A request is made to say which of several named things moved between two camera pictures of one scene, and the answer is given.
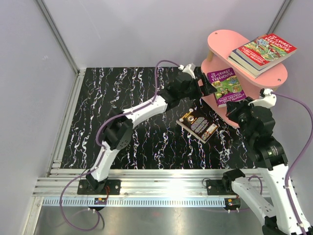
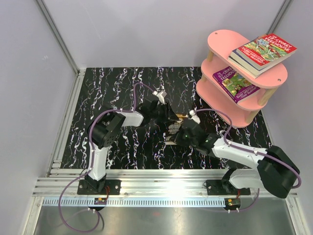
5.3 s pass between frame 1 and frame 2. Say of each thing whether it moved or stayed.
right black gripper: moved
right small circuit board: stayed
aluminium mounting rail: stayed
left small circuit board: stayed
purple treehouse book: moved
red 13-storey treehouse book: stayed
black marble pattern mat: stayed
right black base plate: stayed
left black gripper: moved
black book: moved
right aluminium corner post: stayed
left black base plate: stayed
